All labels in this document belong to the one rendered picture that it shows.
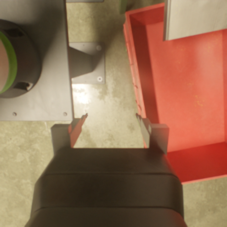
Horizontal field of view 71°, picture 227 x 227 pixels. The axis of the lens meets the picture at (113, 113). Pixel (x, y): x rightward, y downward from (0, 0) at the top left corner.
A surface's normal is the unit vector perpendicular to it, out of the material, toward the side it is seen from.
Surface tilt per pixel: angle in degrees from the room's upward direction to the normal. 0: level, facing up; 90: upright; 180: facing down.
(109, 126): 0
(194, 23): 30
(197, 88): 0
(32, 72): 66
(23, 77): 77
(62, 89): 0
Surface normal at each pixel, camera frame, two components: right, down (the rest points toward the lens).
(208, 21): 0.09, 0.72
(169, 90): 0.00, 0.29
